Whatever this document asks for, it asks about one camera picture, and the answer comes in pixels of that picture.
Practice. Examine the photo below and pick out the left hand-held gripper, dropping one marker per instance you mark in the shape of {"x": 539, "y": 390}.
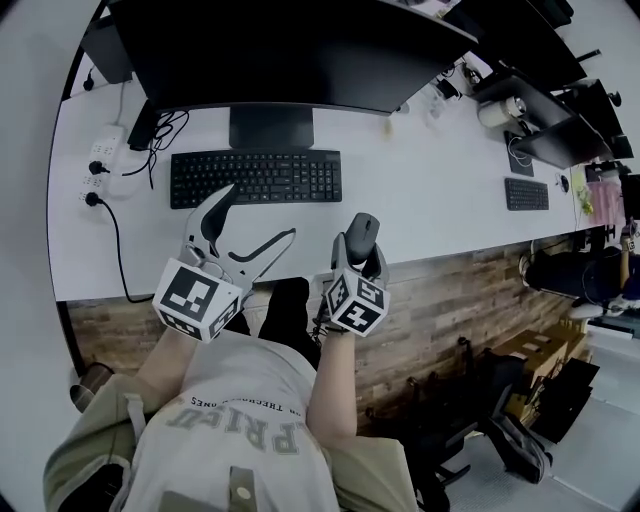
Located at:
{"x": 190, "y": 295}

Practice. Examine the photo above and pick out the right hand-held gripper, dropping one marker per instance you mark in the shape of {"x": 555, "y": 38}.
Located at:
{"x": 357, "y": 312}

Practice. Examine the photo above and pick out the black mouse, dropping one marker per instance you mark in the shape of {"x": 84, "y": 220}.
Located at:
{"x": 362, "y": 232}

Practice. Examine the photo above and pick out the person's right forearm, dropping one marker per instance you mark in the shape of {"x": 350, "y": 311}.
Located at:
{"x": 332, "y": 390}

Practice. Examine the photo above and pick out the person's left forearm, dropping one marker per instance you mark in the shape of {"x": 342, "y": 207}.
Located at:
{"x": 165, "y": 365}

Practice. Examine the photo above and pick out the small black keyboard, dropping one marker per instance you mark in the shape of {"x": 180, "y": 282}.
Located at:
{"x": 526, "y": 194}

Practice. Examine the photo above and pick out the black oval object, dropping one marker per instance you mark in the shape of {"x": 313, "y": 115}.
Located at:
{"x": 565, "y": 183}

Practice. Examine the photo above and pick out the black trousers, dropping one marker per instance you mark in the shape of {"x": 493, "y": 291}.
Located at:
{"x": 287, "y": 320}

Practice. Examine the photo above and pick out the white power strip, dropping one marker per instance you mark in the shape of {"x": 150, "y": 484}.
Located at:
{"x": 107, "y": 142}
{"x": 117, "y": 185}

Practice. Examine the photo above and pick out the black power adapter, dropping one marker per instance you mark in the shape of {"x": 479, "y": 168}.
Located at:
{"x": 142, "y": 125}

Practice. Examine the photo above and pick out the black plug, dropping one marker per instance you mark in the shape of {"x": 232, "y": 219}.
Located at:
{"x": 89, "y": 81}
{"x": 97, "y": 167}

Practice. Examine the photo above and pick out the small black charger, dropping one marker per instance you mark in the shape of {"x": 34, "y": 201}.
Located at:
{"x": 448, "y": 90}

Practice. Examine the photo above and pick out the large black monitor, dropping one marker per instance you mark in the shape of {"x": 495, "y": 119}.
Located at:
{"x": 280, "y": 50}

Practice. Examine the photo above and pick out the white printed t-shirt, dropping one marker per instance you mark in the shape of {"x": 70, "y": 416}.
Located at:
{"x": 235, "y": 440}

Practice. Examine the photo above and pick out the black office chair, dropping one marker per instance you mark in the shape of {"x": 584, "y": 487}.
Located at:
{"x": 442, "y": 445}

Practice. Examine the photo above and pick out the white roll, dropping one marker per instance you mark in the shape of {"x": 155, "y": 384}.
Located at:
{"x": 495, "y": 112}

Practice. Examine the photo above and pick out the cardboard box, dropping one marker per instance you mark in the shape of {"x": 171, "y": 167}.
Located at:
{"x": 540, "y": 355}

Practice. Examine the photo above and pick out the metal cup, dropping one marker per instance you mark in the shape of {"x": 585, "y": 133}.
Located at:
{"x": 90, "y": 387}

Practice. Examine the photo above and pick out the black flat monitor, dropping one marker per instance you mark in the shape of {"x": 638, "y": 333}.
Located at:
{"x": 107, "y": 55}
{"x": 592, "y": 105}
{"x": 525, "y": 40}

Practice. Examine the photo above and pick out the yellow packet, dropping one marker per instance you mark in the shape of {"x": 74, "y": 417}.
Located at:
{"x": 582, "y": 192}

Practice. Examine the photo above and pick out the black angled monitor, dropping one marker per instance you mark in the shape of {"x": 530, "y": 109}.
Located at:
{"x": 550, "y": 125}

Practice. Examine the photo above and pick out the black backpack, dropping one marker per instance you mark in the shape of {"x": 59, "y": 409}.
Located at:
{"x": 517, "y": 440}

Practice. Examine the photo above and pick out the black flat bag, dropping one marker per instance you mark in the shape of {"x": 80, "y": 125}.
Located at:
{"x": 567, "y": 400}

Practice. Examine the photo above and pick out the olive jacket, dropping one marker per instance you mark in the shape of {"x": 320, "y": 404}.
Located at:
{"x": 80, "y": 440}

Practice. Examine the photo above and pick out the pink packet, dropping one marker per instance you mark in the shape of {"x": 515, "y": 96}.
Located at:
{"x": 605, "y": 202}

